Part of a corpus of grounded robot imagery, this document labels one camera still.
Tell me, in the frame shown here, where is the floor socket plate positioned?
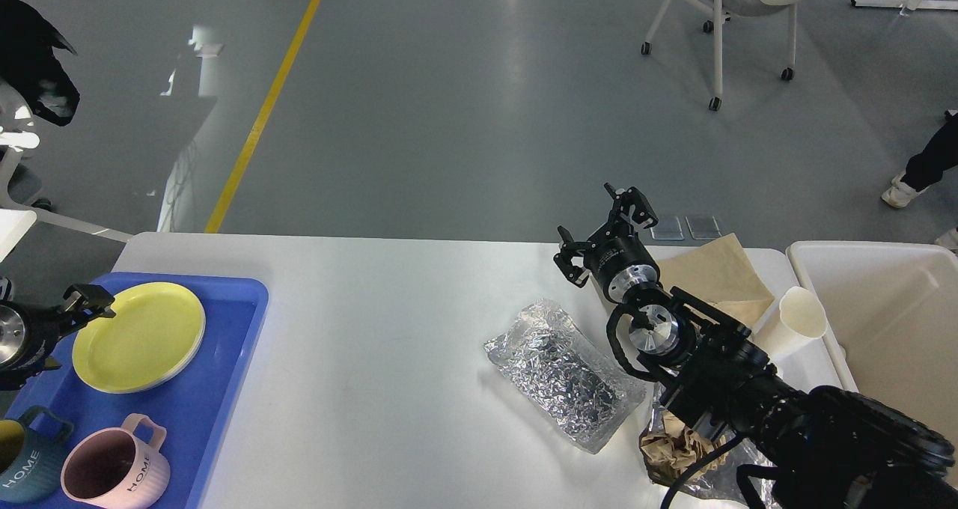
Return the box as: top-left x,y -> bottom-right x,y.
685,215 -> 723,242
650,215 -> 685,242

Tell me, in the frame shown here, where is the yellow plastic plate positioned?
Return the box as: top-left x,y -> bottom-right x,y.
72,281 -> 207,377

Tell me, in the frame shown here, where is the pink plate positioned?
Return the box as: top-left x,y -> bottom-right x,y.
76,330 -> 204,395

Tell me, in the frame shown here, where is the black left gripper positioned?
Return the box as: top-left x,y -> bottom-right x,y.
1,284 -> 116,390

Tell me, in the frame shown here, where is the silver foil bag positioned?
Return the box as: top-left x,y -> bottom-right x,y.
483,299 -> 647,454

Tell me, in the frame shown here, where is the crumpled foil wrapper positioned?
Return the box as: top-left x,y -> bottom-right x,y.
650,383 -> 771,505

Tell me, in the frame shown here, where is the white paper cup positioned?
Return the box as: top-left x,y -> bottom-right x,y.
752,285 -> 829,363

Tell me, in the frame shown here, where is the person in dark trousers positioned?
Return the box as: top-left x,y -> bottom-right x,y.
882,108 -> 957,209

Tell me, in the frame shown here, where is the white side table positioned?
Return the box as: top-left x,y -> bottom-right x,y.
0,208 -> 37,261

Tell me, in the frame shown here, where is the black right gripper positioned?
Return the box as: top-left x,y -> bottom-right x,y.
554,183 -> 664,305

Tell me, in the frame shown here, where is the pink mug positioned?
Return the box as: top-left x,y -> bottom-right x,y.
59,413 -> 171,508

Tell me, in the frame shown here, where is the white plastic bin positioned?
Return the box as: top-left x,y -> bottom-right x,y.
787,242 -> 957,442

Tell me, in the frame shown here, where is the crumpled brown paper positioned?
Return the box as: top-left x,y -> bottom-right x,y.
639,408 -> 733,487

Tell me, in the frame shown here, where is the blue mug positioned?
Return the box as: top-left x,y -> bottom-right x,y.
1,406 -> 74,505

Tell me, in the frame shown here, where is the black jacket on chair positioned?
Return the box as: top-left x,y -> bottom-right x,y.
1,0 -> 81,127

